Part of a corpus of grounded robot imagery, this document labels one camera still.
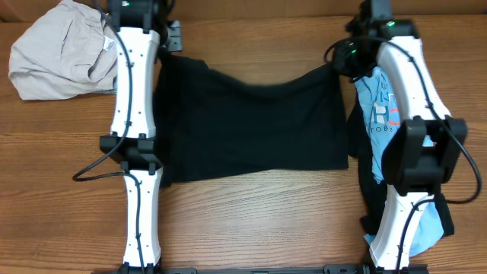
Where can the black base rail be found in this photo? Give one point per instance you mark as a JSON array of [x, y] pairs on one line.
[[327, 269]]

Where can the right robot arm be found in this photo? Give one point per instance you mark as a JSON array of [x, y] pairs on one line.
[[424, 151]]

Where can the light blue printed t-shirt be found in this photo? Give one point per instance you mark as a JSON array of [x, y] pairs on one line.
[[381, 121]]

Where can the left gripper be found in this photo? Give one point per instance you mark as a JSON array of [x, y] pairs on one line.
[[173, 36]]

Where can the black t-shirt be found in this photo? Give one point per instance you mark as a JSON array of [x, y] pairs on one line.
[[210, 125]]

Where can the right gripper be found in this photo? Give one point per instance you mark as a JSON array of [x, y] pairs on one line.
[[342, 65]]

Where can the beige folded trousers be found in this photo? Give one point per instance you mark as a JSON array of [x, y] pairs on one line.
[[68, 52]]

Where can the grey folded garment underneath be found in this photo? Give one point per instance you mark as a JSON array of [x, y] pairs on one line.
[[111, 90]]

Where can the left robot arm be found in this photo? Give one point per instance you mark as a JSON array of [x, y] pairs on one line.
[[141, 30]]

